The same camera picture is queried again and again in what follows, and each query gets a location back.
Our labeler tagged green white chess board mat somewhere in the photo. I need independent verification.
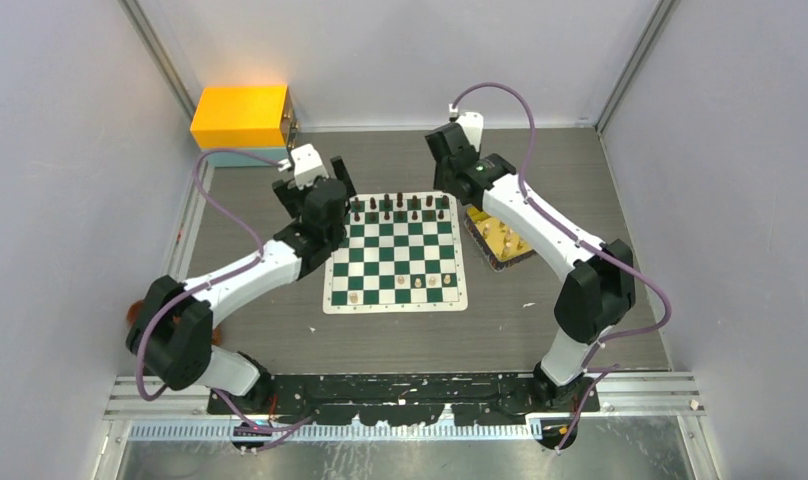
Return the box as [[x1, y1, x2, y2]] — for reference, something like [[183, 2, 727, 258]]
[[322, 191, 469, 315]]

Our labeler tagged yellow box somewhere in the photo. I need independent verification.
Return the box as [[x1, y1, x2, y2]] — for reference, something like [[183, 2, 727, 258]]
[[189, 84, 297, 149]]

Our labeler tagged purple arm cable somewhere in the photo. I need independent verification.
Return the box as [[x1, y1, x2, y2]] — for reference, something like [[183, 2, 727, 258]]
[[450, 82, 674, 453], [134, 148, 313, 453]]

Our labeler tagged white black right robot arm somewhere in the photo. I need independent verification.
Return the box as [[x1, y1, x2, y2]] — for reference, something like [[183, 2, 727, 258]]
[[425, 120, 636, 411]]

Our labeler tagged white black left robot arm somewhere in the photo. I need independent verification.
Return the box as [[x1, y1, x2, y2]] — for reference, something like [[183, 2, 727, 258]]
[[126, 145, 356, 413]]

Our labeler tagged aluminium frame rail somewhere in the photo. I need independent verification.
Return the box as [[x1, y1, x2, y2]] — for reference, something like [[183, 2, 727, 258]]
[[104, 372, 705, 443]]

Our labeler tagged gold tin box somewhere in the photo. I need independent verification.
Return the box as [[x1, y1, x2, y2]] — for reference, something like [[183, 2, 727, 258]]
[[463, 206, 537, 272]]

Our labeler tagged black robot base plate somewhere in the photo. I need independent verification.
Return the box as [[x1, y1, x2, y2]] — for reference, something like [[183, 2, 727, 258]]
[[207, 372, 599, 427]]

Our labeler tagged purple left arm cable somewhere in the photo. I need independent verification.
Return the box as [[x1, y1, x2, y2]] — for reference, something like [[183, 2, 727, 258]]
[[134, 148, 313, 453]]

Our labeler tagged brown cloth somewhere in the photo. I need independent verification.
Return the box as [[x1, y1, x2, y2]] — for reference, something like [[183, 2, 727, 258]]
[[126, 299, 223, 345]]

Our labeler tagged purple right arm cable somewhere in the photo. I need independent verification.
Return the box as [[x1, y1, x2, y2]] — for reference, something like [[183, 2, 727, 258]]
[[450, 82, 674, 453]]

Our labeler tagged light blue box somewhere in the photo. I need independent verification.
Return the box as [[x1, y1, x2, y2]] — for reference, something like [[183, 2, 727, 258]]
[[208, 125, 298, 167]]

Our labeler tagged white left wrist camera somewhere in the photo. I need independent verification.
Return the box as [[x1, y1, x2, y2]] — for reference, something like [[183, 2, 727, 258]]
[[276, 143, 330, 190]]

